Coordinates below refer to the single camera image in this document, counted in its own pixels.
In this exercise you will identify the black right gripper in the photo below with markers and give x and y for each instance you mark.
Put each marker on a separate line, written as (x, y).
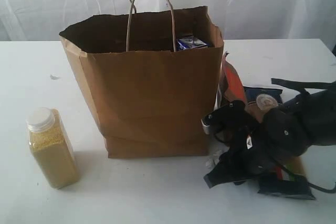
(247, 156)

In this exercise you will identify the spaghetti packet with Italian flag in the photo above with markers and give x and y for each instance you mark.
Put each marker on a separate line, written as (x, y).
(277, 182)

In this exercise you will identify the blue and white milk carton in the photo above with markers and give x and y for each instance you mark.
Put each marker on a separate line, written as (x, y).
(190, 42)

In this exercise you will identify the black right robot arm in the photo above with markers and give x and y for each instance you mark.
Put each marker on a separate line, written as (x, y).
(306, 120)

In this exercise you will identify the brown paper shopping bag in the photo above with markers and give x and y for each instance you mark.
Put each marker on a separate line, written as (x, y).
(147, 97)

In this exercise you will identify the white crumpled paper ball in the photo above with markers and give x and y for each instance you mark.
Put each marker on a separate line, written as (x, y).
(211, 163)
(218, 152)

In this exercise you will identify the brown pouch with orange label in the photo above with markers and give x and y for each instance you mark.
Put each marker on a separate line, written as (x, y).
(230, 87)

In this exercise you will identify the millet bottle with white cap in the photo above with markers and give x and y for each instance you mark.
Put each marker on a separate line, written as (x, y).
(51, 148)

